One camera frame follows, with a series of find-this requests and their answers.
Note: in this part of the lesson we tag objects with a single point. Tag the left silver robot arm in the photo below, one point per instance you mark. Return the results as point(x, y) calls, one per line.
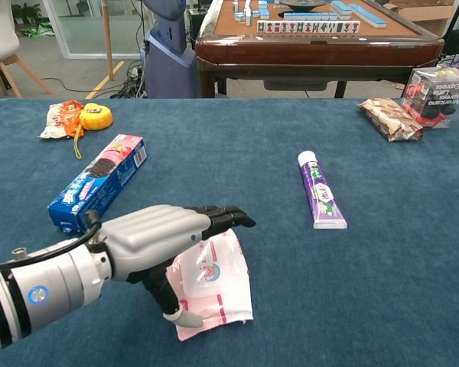
point(42, 283)

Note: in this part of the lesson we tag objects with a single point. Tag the blue cookie box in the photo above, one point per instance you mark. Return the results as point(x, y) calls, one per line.
point(99, 179)

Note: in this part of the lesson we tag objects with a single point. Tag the orange white snack packet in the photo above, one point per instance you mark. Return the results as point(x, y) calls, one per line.
point(59, 122)

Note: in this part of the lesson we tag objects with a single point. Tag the cardboard box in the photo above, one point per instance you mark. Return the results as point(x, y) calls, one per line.
point(424, 15)

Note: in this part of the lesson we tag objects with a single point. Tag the beige red patterned snack packet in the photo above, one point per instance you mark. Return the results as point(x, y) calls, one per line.
point(390, 118)

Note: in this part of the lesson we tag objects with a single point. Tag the blue mahjong tile wall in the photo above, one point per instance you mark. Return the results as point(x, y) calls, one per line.
point(341, 7)
point(310, 16)
point(248, 13)
point(369, 15)

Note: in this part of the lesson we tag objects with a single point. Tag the pink white wipes pack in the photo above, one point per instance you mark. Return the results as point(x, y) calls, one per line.
point(222, 283)

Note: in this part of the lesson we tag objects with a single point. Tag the clear plastic coffee box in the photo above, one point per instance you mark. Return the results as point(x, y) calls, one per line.
point(436, 97)

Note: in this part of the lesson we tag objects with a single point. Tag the row of face-up mahjong tiles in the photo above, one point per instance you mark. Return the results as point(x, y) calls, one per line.
point(308, 27)

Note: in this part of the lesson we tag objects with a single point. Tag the yellow tape measure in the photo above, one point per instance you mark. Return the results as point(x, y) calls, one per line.
point(95, 116)

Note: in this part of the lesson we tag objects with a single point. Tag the white framed glass partition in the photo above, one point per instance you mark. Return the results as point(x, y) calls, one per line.
point(84, 26)

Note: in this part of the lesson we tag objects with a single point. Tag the brown mahjong table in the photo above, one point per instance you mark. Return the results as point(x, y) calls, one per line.
point(310, 51)

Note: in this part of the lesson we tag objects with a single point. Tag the blue felt table cover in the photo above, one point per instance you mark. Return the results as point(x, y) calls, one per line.
point(252, 267)

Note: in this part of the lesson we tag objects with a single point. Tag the wooden legged white chair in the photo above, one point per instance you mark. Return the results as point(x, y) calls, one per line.
point(0, 34)

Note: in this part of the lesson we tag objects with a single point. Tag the purple toothpaste tube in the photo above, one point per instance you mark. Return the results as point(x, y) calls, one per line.
point(321, 191)

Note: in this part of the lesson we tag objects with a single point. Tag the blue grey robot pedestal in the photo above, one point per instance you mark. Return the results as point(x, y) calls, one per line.
point(168, 65)

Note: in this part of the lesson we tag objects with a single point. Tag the green potted plant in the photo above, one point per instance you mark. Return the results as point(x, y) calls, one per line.
point(27, 11)

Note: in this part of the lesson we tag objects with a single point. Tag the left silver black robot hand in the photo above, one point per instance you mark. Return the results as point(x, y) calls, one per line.
point(149, 237)

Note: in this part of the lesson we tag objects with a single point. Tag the wooden pole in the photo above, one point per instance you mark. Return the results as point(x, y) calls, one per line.
point(107, 38)

